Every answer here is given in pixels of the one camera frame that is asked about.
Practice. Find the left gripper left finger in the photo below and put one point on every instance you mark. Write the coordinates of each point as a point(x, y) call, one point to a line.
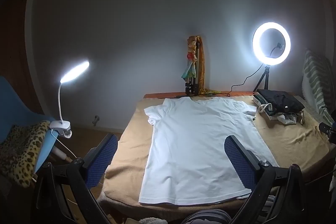
point(81, 174)

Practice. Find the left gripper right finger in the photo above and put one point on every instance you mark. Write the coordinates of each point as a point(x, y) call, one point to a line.
point(261, 177)

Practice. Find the white t-shirt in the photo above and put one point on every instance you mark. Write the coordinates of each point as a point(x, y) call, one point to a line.
point(187, 164)

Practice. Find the tan blanket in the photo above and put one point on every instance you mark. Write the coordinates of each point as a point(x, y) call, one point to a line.
point(302, 144)

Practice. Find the green striped pillow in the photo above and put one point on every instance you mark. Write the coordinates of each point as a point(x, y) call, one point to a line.
point(318, 85)

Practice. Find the white clip desk lamp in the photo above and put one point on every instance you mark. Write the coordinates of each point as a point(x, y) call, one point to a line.
point(65, 91)

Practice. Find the black folded garment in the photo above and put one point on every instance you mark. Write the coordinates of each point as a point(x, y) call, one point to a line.
point(278, 101)

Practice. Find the leopard print cloth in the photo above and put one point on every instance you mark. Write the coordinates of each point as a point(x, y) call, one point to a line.
point(20, 151)

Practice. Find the black mini tripod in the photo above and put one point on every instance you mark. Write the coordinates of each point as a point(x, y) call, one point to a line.
point(264, 78)

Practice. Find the orange floral bed sheet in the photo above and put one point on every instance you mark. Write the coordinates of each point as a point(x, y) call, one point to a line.
point(183, 94)

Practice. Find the blue chair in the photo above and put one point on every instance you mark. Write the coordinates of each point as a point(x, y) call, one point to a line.
point(14, 112)

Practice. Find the folded tripod with scarf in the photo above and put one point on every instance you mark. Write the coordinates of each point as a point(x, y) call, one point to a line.
point(194, 74)

